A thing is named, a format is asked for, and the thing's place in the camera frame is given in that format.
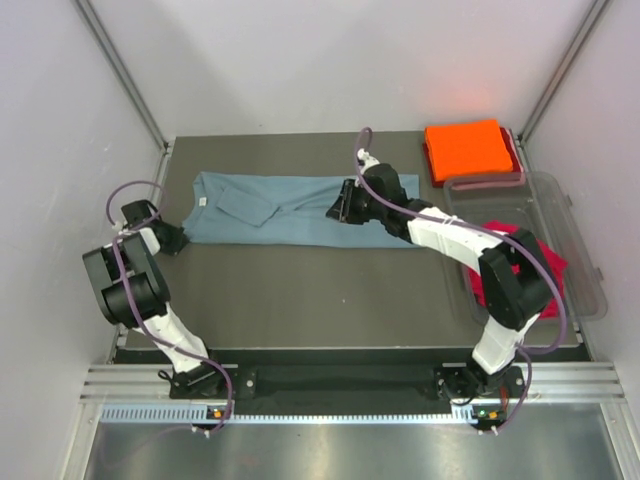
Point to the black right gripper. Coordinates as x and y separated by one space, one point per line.
343 211

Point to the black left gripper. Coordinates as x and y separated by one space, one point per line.
179 240

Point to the light blue t-shirt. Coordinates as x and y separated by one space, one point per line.
276 210

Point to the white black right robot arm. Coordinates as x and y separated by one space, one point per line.
517 281

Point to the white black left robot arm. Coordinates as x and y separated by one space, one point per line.
131 292

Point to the folded orange t-shirt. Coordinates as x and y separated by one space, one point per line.
463 149

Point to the folded pink t-shirt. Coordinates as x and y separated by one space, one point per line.
513 179

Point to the clear plastic bin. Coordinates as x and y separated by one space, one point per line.
540 206

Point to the crumpled red t-shirt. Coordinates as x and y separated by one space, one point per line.
556 263

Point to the grey aluminium frame rail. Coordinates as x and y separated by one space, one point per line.
563 382

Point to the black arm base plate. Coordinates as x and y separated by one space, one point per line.
437 383

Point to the left vertical frame post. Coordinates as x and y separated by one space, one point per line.
96 27

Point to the vertical frame post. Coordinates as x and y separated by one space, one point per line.
587 26
96 27

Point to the slotted grey cable duct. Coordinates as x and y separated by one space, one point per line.
208 415

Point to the right vertical frame post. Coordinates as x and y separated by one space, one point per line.
587 26

